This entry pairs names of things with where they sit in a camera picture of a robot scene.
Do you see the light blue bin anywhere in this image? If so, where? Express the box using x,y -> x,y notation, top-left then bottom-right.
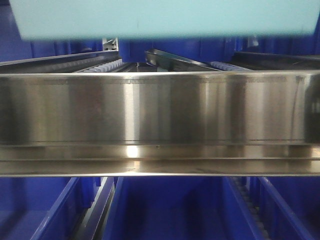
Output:
9,0 -> 320,40

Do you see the white roller track left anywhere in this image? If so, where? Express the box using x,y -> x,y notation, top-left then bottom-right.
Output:
75,59 -> 125,73

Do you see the white roller track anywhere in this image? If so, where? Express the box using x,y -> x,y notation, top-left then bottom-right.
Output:
75,59 -> 125,73
208,61 -> 251,72

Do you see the white roller track right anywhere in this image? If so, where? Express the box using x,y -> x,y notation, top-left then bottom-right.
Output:
208,61 -> 251,72

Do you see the dark blue bin lower centre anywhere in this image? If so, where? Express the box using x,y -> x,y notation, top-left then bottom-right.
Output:
103,176 -> 263,240

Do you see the dark blue bin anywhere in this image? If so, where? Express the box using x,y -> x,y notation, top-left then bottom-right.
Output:
0,177 -> 84,240
258,176 -> 320,240
103,176 -> 263,240

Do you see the dark blue bin lower left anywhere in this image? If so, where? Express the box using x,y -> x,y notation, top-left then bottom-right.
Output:
0,177 -> 84,240

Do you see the dark blue bin lower right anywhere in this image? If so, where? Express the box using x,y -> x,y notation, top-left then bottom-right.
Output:
258,176 -> 320,240

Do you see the steel shelf front rail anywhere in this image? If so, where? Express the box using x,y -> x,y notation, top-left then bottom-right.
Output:
0,70 -> 320,177

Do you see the steel divider rail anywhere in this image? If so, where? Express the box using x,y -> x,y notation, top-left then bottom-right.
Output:
144,48 -> 220,72

